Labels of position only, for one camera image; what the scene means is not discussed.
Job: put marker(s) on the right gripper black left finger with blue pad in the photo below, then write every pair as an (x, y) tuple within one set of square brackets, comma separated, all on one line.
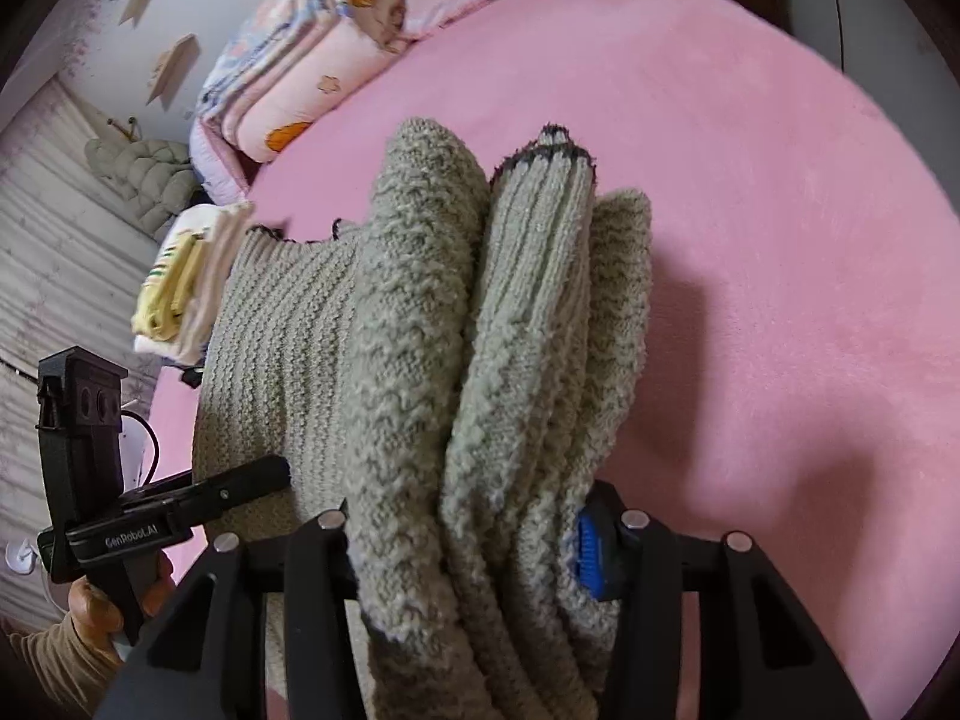
[(204, 655)]

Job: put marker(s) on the beige knit cardigan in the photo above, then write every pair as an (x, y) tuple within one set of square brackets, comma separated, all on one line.
[(452, 371)]

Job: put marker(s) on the pink bed sheet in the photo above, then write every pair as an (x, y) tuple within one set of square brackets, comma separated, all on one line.
[(801, 381)]

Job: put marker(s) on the stack of folded clothes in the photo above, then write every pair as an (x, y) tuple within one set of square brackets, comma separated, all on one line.
[(181, 296)]

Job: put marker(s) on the tan sleeve forearm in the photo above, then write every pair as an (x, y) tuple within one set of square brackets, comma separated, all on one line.
[(57, 670)]

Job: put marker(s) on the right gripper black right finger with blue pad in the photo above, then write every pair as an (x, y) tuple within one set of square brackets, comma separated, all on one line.
[(761, 653)]

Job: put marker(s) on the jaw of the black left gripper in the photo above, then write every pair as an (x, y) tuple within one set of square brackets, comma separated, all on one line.
[(211, 498)]

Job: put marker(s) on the person's left hand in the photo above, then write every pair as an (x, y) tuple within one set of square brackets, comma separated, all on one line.
[(96, 617)]

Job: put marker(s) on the folded pink floral quilt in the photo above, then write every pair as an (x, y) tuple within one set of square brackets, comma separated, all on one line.
[(288, 64)]

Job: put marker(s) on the grey puffer jacket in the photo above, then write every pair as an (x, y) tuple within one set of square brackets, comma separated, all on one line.
[(154, 178)]

